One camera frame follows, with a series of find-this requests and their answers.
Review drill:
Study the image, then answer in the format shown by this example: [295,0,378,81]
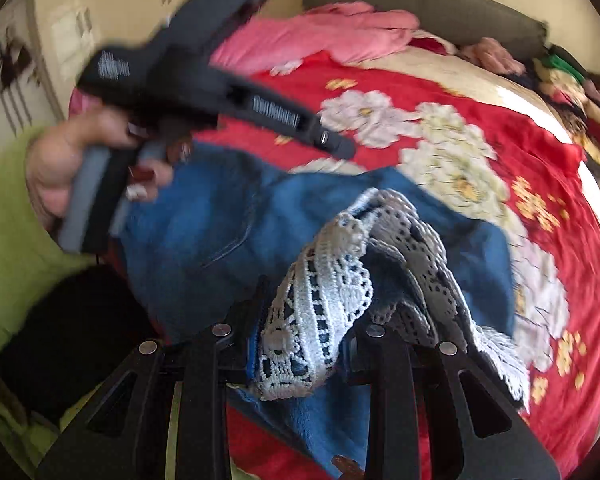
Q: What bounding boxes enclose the blue denim lace-trimmed pants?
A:
[120,143,530,468]

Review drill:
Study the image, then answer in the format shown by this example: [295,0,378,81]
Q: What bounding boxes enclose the left hand red nails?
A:
[26,106,193,232]

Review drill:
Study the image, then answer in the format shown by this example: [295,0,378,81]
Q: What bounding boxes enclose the red floral bedspread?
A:
[204,52,600,476]

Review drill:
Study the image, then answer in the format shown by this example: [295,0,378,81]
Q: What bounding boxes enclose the pink rolled duvet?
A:
[211,1,420,75]

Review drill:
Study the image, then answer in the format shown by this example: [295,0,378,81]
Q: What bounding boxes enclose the white door with bags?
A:
[0,0,61,151]

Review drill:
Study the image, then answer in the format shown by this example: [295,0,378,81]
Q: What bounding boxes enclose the grey upholstered headboard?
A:
[303,0,547,61]

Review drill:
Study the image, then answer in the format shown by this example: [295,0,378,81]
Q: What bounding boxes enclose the pink fluffy garment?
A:
[460,37,526,76]

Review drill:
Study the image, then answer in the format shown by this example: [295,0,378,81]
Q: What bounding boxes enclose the stack of folded clothes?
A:
[520,44,600,172]

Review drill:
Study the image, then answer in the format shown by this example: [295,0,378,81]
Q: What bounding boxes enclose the cream wardrobe with handles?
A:
[34,0,184,114]

